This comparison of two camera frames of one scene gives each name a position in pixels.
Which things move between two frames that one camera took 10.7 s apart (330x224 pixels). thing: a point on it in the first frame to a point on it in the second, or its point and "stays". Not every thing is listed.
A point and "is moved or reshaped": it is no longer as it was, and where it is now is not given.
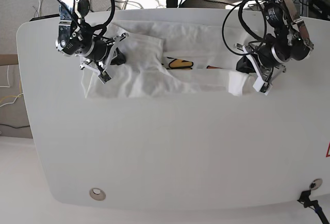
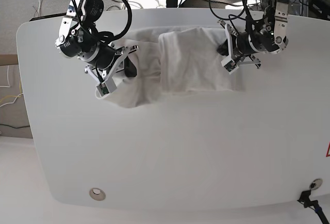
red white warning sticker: x=328 y=152 stays
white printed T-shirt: x=168 y=59 is moved or reshaped
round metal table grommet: x=97 y=194 stays
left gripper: x=264 y=59 to x=240 y=48
